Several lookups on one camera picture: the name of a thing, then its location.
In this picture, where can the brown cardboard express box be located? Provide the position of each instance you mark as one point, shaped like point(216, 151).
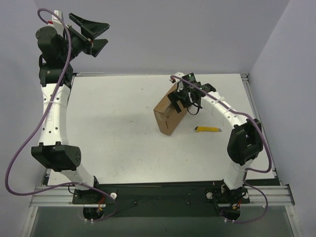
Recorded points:
point(166, 116)

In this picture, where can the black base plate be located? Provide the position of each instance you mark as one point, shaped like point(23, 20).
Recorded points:
point(159, 210)

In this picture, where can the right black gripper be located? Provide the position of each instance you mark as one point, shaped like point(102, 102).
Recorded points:
point(175, 101)

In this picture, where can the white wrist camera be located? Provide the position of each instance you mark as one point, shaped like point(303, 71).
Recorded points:
point(177, 80)
point(55, 21)

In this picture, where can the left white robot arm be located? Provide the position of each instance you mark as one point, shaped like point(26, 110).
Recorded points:
point(59, 45)

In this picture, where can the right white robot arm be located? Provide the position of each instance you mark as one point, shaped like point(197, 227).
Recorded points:
point(245, 142)

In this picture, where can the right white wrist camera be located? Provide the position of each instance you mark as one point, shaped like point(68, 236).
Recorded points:
point(177, 80)

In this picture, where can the aluminium front rail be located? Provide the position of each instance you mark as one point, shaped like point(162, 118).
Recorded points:
point(164, 194)

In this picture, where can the yellow utility knife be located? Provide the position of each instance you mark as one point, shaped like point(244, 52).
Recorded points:
point(207, 129)

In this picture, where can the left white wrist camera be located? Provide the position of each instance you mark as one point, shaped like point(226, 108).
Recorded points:
point(55, 21)

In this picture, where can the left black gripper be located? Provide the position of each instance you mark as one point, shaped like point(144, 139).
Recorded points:
point(80, 36)

